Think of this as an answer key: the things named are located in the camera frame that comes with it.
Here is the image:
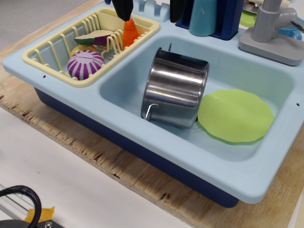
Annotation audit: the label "yellow toy vegetable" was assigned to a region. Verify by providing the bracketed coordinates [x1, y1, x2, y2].
[69, 45, 99, 58]

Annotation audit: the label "teal plastic cup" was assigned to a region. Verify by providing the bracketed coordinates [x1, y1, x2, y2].
[189, 0, 218, 37]

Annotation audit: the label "yellow tape piece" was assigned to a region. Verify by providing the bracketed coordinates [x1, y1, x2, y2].
[24, 206, 56, 224]

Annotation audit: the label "grey toy faucet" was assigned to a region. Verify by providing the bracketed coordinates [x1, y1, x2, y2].
[238, 0, 304, 66]

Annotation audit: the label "toy eggplant slice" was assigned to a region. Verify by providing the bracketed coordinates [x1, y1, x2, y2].
[74, 30, 114, 46]

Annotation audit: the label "orange toy carrot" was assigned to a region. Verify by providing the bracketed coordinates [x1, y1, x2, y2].
[123, 18, 139, 50]

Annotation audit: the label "green bowl background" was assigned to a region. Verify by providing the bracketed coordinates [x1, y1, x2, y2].
[240, 10, 257, 27]

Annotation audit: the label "wooden board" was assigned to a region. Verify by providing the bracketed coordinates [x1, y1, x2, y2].
[0, 0, 304, 228]

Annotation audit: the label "green plastic plate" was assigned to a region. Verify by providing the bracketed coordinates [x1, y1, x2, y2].
[198, 89, 274, 143]

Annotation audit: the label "black cable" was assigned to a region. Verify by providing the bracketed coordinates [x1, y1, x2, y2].
[0, 185, 42, 228]

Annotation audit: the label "purple striped toy onion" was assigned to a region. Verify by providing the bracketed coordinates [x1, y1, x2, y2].
[67, 50, 105, 81]

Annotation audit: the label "dark blue holder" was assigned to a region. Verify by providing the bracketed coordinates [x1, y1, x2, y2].
[175, 0, 244, 40]

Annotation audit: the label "light blue toy sink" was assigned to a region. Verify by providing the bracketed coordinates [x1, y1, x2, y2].
[2, 0, 304, 208]

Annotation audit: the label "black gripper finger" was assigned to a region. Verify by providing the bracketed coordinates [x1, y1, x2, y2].
[170, 0, 185, 23]
[112, 0, 133, 20]

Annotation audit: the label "cream dish rack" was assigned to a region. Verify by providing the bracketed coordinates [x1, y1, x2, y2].
[22, 7, 160, 87]

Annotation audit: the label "stainless steel pot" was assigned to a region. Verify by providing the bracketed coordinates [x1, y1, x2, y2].
[141, 48, 209, 128]

